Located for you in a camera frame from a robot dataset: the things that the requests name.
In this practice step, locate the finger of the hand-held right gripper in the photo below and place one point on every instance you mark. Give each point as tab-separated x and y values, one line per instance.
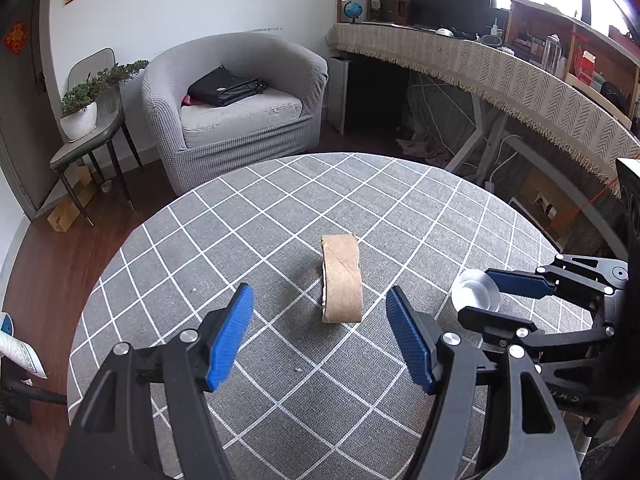
520	282
487	322

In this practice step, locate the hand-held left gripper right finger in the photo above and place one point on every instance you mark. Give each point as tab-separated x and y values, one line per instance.
410	340

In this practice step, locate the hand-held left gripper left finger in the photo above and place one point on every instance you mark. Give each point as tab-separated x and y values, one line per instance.
230	340

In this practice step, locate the small white dish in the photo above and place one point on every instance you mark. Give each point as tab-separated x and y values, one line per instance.
472	292

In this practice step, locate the brown cardboard tube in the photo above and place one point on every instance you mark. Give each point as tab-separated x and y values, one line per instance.
342	280

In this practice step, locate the round table grey checked tablecloth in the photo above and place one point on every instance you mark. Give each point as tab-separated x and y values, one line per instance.
250	220

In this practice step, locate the grey armchair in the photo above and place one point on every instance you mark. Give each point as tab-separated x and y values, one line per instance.
240	160

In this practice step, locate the cardboard box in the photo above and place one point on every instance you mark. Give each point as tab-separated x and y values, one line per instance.
65	215

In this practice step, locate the side table pale patterned cloth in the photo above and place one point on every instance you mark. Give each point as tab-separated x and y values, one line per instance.
22	355

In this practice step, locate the desk with beige fringed cloth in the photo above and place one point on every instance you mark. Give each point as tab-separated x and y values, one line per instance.
500	70

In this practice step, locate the clear glass jar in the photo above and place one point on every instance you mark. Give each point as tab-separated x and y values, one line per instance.
553	52

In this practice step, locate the wooden desk shelf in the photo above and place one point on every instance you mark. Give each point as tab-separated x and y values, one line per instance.
590	60

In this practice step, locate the black cabinet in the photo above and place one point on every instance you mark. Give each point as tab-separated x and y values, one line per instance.
375	95

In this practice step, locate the pink cloth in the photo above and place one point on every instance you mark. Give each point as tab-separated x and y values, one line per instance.
187	101

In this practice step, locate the black handbag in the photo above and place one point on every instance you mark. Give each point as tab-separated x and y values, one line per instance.
225	87

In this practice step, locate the small white dome object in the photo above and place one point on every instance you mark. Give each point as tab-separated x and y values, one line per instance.
445	32

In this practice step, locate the potted plant white pot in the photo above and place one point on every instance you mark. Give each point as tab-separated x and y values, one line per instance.
79	122

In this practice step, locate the black monitor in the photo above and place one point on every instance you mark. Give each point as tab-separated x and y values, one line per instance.
450	2

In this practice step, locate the brown box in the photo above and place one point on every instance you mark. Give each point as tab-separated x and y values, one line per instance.
395	9

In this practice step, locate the grey dining chair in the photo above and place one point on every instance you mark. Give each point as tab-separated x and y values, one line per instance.
92	67

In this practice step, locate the brown door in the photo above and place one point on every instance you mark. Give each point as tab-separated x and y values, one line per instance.
25	110

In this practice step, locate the small blue globe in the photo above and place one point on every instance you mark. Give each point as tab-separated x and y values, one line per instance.
353	10

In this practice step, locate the red door decoration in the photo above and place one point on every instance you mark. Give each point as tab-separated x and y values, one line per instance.
16	37

